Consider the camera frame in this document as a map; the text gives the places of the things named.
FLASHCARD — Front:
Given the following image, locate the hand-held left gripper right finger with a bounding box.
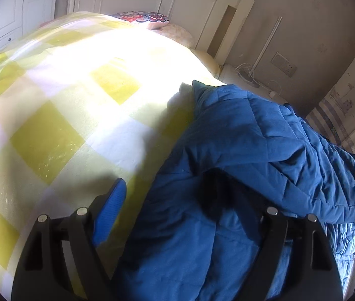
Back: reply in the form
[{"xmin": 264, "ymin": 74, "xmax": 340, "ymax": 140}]
[{"xmin": 237, "ymin": 206, "xmax": 344, "ymax": 301}]

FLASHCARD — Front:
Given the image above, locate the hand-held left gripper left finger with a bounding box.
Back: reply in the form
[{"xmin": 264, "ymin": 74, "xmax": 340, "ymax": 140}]
[{"xmin": 11, "ymin": 178, "xmax": 128, "ymax": 301}]

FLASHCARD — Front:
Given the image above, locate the blue quilted jacket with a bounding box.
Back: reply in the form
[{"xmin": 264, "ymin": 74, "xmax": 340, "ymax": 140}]
[{"xmin": 115, "ymin": 80, "xmax": 355, "ymax": 301}]

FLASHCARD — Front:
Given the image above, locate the yellow checkered bed sheet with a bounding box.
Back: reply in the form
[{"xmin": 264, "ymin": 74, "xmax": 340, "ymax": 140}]
[{"xmin": 0, "ymin": 11, "xmax": 225, "ymax": 301}]

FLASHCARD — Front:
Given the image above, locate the printed curtain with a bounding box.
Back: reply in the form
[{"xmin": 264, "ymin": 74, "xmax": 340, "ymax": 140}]
[{"xmin": 306, "ymin": 19, "xmax": 355, "ymax": 156}]

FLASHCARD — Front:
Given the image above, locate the white nightstand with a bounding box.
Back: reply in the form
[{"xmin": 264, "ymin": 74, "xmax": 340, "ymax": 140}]
[{"xmin": 219, "ymin": 64, "xmax": 291, "ymax": 105}]

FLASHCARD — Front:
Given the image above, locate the cream pillow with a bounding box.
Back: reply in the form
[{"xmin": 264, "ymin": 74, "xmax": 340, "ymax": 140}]
[{"xmin": 191, "ymin": 48, "xmax": 222, "ymax": 79}]

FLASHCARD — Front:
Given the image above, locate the pink pillow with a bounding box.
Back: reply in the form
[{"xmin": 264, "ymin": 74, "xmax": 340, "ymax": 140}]
[{"xmin": 151, "ymin": 23, "xmax": 195, "ymax": 49}]

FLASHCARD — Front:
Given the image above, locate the thin white pole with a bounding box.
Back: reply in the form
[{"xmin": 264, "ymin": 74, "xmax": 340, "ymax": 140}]
[{"xmin": 253, "ymin": 17, "xmax": 283, "ymax": 72}]

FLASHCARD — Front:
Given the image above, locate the red floral pillow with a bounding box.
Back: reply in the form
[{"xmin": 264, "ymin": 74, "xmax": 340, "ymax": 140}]
[{"xmin": 111, "ymin": 11, "xmax": 170, "ymax": 30}]

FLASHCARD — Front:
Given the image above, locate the white wooden headboard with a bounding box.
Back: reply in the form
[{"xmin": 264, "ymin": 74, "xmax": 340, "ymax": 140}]
[{"xmin": 68, "ymin": 0, "xmax": 258, "ymax": 66}]

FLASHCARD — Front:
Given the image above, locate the white panelled wardrobe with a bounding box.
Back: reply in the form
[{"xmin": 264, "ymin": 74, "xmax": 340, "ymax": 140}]
[{"xmin": 0, "ymin": 0, "xmax": 60, "ymax": 66}]

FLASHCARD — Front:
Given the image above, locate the white cable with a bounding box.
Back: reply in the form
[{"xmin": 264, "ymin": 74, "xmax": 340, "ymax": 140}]
[{"xmin": 234, "ymin": 63, "xmax": 283, "ymax": 96}]

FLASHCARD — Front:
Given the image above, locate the white wall switch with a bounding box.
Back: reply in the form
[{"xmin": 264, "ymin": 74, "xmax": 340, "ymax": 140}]
[{"xmin": 271, "ymin": 52, "xmax": 287, "ymax": 68}]

